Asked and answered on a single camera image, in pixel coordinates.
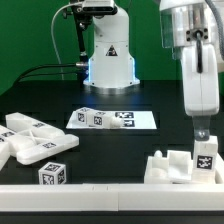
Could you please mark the white chair back frame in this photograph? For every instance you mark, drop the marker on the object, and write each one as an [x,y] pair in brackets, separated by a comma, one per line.
[32,140]

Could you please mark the overhead camera on stand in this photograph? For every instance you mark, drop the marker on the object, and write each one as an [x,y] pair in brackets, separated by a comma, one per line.
[95,7]

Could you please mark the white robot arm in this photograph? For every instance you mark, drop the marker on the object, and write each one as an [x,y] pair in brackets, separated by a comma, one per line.
[193,29]

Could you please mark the white front fence rail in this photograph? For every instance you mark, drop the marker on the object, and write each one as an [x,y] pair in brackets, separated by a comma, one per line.
[112,197]

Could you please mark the small white tagged cube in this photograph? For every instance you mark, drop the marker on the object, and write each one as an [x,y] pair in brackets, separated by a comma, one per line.
[52,174]

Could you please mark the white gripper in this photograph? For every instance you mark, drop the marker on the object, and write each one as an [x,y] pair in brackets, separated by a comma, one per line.
[201,90]

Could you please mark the black camera stand pole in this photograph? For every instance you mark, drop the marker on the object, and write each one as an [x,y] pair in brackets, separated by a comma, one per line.
[82,21]

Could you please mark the white base tag sheet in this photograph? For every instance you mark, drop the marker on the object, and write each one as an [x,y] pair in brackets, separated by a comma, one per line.
[132,120]

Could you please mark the white chair seat block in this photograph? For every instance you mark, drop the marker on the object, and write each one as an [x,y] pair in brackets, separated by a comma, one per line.
[176,168]

